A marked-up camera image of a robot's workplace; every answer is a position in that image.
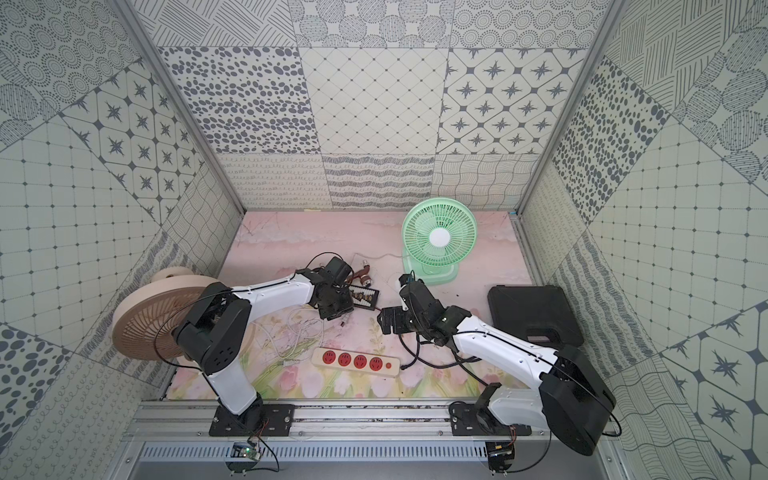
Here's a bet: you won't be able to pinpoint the aluminium mounting rail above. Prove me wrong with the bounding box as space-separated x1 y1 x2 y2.
122 398 619 442

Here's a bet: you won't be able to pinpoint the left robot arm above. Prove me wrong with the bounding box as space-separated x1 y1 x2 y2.
172 256 354 422

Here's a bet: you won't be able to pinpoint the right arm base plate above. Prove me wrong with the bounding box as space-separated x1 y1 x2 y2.
448 401 532 436

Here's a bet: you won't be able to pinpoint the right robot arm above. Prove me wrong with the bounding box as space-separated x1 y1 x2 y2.
377 274 616 456

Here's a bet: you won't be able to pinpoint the green desk fan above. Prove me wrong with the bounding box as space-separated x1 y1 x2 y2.
401 197 478 286

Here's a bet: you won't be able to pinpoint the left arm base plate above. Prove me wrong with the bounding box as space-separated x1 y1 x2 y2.
209 404 296 437

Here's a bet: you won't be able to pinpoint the black tool case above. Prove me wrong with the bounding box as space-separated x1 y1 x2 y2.
487 285 584 350

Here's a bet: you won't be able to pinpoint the black power strip cable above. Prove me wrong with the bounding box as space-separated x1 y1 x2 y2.
395 332 499 385

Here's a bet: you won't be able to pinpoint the cream power strip red sockets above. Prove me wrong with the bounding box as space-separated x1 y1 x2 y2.
311 347 401 378

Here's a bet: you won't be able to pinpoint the dark red clamp tool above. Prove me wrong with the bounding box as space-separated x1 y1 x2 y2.
349 264 372 287

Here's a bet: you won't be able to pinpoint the beige desk fan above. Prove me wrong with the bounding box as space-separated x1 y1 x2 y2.
111 266 217 360

